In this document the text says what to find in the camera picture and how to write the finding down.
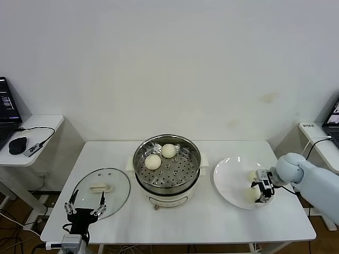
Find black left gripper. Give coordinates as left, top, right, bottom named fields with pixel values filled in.
left=64, top=189, right=108, bottom=235

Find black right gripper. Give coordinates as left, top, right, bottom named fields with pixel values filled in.
left=251, top=180, right=274, bottom=204

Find glass lid cream handle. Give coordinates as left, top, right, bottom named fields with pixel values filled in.
left=71, top=167, right=131, bottom=220

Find stainless steel steamer basket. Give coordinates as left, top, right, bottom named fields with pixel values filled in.
left=132, top=134, right=202, bottom=189

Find white round plate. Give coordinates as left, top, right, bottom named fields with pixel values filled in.
left=213, top=157, right=276, bottom=210

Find white side table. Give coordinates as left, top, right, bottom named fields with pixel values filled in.
left=298, top=122, right=339, bottom=231
left=0, top=115, right=65, bottom=216

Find grey usb device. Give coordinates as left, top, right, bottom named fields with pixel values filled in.
left=23, top=142, right=45, bottom=158

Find cream electric cooker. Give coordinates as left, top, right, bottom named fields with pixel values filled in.
left=124, top=152, right=210, bottom=211

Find black computer mouse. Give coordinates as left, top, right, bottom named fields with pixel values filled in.
left=8, top=137, right=28, bottom=155

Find open dark laptop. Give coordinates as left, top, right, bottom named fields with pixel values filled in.
left=322, top=97, right=339, bottom=149
left=0, top=76, right=23, bottom=152

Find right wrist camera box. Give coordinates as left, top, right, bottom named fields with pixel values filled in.
left=256, top=169, right=274, bottom=184

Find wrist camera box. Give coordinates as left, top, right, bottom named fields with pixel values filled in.
left=256, top=169, right=274, bottom=184
left=61, top=234, right=83, bottom=252

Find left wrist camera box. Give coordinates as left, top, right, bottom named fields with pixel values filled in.
left=61, top=234, right=83, bottom=252

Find white floor cable bundle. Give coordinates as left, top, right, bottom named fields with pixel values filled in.
left=116, top=245, right=142, bottom=254

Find black cable with adapter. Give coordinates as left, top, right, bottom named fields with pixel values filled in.
left=304, top=136, right=332, bottom=161

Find thin black usb cable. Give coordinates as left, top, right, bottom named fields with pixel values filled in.
left=15, top=126, right=56, bottom=146

